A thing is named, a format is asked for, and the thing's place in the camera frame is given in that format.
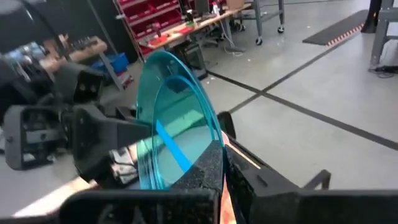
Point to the red storage rack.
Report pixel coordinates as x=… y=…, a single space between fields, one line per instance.
x=149 y=15

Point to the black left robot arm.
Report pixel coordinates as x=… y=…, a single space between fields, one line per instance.
x=18 y=77

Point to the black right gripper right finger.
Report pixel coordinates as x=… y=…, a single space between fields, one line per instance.
x=295 y=205

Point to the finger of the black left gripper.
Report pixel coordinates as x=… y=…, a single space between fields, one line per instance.
x=99 y=137

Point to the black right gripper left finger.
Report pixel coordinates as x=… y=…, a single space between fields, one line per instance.
x=155 y=205

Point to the clear teal plate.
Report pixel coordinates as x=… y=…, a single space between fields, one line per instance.
x=183 y=130

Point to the black floor mat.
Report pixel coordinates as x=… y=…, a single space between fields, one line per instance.
x=339 y=28

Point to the grey metal stand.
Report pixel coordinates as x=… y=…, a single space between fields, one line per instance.
x=385 y=31

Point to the clear orange plate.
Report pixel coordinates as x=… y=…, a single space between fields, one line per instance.
x=226 y=205

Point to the black computer tower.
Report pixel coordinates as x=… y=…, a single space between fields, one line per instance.
x=194 y=59

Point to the wooden workbench on casters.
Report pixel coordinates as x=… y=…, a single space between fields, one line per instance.
x=224 y=15

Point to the blue plastic bin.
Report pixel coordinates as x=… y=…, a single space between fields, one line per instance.
x=115 y=62

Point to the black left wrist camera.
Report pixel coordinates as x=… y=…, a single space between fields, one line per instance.
x=82 y=85

